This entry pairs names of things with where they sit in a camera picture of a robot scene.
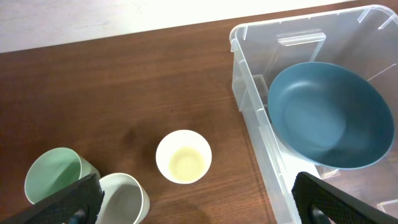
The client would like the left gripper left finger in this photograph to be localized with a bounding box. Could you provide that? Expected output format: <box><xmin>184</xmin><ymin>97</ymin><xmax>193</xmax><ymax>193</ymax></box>
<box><xmin>1</xmin><ymin>174</ymin><xmax>104</xmax><ymax>224</ymax></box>

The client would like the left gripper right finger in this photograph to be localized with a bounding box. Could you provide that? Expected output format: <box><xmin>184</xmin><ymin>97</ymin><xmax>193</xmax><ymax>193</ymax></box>
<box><xmin>292</xmin><ymin>172</ymin><xmax>397</xmax><ymax>224</ymax></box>

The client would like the grey cup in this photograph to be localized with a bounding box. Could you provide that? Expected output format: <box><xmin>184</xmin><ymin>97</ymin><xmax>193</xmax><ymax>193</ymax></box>
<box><xmin>96</xmin><ymin>173</ymin><xmax>150</xmax><ymax>224</ymax></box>

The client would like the green cup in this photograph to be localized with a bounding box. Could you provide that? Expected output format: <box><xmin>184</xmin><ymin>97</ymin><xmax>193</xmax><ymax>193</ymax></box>
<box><xmin>24</xmin><ymin>147</ymin><xmax>100</xmax><ymax>204</ymax></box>

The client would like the cream cup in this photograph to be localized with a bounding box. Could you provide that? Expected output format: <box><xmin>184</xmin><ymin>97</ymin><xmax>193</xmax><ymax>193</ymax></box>
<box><xmin>155</xmin><ymin>129</ymin><xmax>212</xmax><ymax>184</ymax></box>

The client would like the clear plastic storage container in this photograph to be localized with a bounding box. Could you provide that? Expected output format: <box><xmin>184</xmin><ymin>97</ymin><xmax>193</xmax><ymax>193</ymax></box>
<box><xmin>229</xmin><ymin>4</ymin><xmax>397</xmax><ymax>223</ymax></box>

